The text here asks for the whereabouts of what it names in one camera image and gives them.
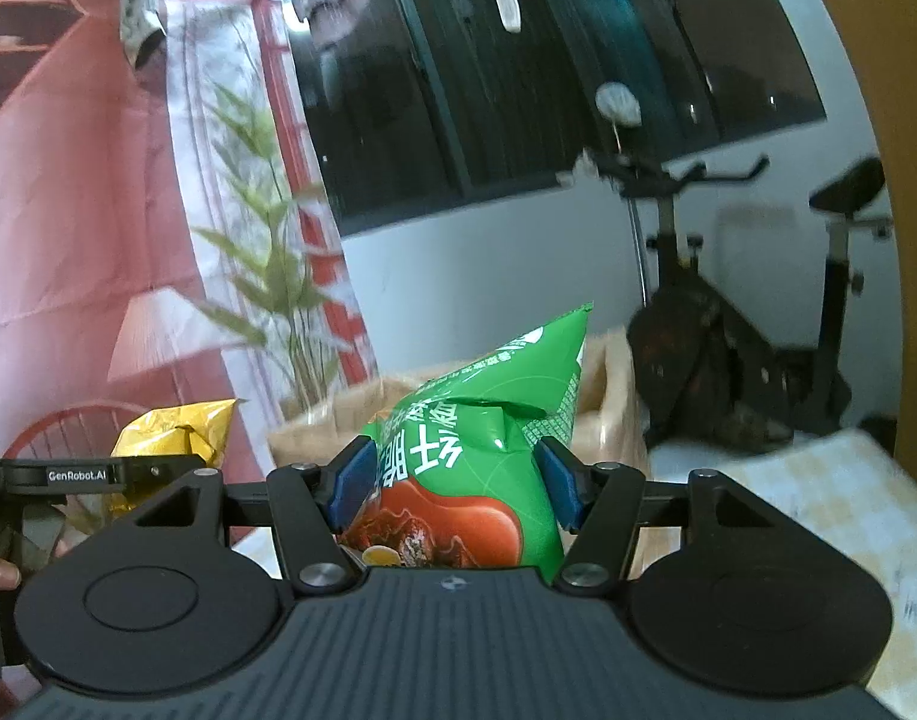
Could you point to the red printed wall curtain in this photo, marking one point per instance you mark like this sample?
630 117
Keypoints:
165 233

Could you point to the yellow checkered tablecloth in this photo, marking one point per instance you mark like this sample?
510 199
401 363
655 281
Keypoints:
847 490

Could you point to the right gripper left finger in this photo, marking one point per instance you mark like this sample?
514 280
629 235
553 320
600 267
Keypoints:
311 506

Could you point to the left hand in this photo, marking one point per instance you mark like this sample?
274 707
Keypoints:
25 549

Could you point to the yellow snack bag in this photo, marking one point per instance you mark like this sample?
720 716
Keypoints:
201 429

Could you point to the crumpled white cloth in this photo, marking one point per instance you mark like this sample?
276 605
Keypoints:
585 170

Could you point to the dark window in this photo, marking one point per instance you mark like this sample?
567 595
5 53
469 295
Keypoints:
431 104

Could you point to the cardboard box with plastic liner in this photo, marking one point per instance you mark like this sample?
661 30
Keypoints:
606 426

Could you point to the green snack bag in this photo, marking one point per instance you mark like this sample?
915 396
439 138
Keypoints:
456 483

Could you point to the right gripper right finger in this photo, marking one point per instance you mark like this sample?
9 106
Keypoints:
599 504

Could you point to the white plastic bag on pole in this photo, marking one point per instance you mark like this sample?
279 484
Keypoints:
618 105

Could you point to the black exercise bike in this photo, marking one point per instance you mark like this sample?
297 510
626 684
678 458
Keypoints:
745 355

